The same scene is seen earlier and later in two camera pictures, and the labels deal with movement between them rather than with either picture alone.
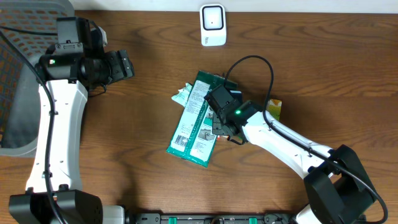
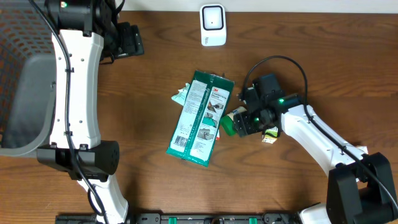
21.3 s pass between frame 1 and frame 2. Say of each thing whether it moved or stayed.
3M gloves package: stayed
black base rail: stayed
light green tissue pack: stayed
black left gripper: moved
